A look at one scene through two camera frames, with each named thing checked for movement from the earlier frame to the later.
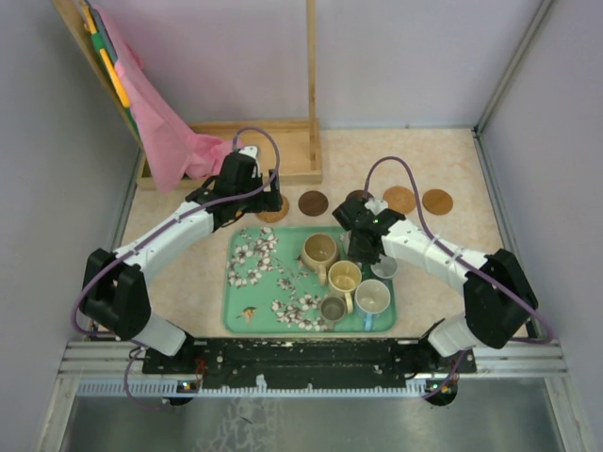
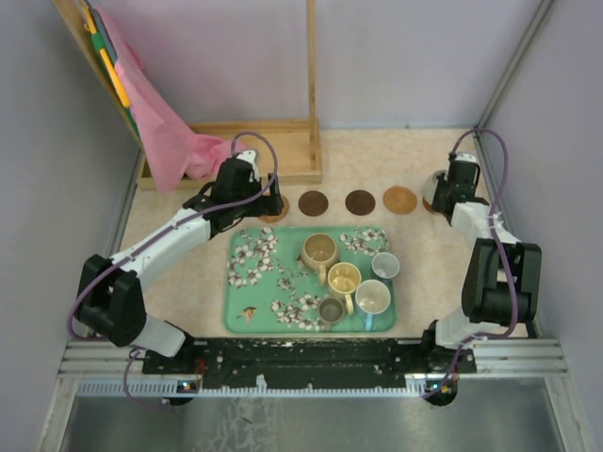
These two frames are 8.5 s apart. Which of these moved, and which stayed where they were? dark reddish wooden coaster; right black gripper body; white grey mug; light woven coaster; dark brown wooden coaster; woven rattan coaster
Moved: white grey mug; right black gripper body
Stayed: dark brown wooden coaster; woven rattan coaster; light woven coaster; dark reddish wooden coaster
